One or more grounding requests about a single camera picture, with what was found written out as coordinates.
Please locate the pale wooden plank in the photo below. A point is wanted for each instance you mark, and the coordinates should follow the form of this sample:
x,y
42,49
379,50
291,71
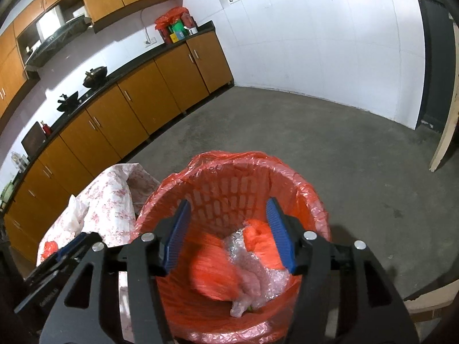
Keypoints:
x,y
446,122

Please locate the red lined waste basket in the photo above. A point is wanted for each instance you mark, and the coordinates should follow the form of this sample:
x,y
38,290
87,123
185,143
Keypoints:
x,y
315,200

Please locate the brown cardboard sheet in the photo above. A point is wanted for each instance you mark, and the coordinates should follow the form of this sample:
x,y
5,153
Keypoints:
x,y
430,304

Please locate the red bottle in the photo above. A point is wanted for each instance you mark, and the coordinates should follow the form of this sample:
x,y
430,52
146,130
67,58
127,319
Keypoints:
x,y
46,129

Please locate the white plastic bag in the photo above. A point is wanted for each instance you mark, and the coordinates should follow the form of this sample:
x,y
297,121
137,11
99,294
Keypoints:
x,y
77,215

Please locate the black countertop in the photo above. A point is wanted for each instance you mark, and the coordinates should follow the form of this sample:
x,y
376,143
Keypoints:
x,y
206,27

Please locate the black range hood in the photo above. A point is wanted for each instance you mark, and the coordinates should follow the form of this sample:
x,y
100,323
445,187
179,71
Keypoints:
x,y
57,34

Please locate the clear bubble wrap sheet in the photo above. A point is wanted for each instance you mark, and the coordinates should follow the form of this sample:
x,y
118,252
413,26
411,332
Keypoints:
x,y
251,279

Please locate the dark door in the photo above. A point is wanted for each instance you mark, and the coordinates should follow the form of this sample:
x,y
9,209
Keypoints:
x,y
434,61

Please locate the red bag of groceries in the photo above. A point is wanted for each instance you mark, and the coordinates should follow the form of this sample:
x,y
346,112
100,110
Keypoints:
x,y
172,16

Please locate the green and yellow box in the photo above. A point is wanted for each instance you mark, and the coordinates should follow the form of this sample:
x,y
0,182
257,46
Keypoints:
x,y
177,31

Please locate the floral tablecloth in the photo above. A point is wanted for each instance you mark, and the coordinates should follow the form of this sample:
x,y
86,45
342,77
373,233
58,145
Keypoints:
x,y
107,204

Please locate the green basin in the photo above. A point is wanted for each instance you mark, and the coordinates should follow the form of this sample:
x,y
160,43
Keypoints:
x,y
7,190

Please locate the white cup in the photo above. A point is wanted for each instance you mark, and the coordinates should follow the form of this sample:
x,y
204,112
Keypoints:
x,y
193,31

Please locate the black wok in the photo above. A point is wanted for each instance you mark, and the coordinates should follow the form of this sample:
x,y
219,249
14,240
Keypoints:
x,y
68,102

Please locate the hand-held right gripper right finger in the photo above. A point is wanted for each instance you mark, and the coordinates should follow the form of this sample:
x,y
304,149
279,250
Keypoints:
x,y
281,236

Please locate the dark wooden cutting board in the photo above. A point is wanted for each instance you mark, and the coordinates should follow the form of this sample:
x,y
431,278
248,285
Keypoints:
x,y
33,139

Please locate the black pot with lid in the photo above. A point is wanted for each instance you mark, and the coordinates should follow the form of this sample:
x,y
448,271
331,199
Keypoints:
x,y
95,77

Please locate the wooden lower cabinets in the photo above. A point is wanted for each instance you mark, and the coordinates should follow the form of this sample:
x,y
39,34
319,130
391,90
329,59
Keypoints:
x,y
118,114

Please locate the red plastic basket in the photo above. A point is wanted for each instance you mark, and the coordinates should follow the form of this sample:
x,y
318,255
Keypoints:
x,y
222,193

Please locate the glass jar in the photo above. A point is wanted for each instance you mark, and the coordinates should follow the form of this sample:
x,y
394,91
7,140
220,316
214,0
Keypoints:
x,y
18,161

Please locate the wall socket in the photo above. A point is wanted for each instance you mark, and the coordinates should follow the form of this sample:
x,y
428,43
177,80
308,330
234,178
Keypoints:
x,y
150,42

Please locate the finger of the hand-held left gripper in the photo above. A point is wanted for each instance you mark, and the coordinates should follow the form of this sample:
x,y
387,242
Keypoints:
x,y
71,246

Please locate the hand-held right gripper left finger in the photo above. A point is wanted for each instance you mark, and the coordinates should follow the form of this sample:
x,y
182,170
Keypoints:
x,y
177,236

